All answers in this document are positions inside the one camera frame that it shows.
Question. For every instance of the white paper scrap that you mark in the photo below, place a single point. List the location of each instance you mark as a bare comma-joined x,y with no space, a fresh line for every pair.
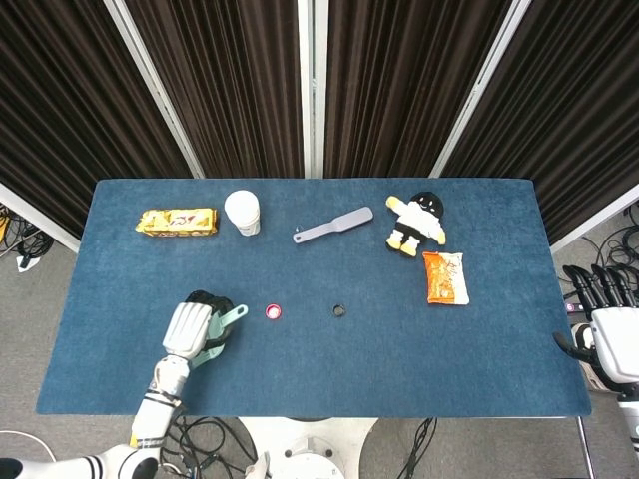
27,263

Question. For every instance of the gold yellow biscuit package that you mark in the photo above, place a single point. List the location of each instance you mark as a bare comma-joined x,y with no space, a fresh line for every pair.
175,222

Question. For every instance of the white metal table frame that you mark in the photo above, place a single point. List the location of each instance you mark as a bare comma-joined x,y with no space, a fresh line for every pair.
587,449

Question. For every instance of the blue table cloth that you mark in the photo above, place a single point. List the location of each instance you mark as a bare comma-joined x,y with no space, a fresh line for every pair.
349,369

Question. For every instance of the black and white plush doll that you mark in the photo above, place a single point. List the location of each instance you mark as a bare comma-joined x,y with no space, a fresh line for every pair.
419,219

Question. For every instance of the white partition bottom rail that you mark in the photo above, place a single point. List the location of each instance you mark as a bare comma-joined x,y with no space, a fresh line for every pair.
594,219
40,219

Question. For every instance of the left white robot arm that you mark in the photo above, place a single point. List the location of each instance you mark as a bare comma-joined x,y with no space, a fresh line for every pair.
150,419

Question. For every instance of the red bottle cap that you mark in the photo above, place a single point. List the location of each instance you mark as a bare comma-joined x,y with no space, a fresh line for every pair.
273,311

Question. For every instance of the grey spatula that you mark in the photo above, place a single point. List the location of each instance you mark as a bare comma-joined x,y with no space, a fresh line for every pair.
349,218

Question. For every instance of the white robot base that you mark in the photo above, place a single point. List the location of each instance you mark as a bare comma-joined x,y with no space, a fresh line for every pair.
309,449

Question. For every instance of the white partition post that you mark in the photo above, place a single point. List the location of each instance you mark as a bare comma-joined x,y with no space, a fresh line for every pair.
313,90
479,90
155,95

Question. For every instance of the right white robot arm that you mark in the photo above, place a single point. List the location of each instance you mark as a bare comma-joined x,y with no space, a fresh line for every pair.
630,424

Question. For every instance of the dark brown curtain panel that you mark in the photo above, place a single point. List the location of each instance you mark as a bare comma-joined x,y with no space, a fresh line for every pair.
229,90
60,125
574,125
399,90

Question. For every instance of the orange and white snack bag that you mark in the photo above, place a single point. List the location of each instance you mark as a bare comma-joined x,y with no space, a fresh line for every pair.
444,279

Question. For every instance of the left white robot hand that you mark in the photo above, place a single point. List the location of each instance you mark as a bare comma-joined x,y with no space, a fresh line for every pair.
187,327

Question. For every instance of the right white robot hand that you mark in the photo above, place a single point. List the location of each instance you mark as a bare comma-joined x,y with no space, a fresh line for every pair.
616,339

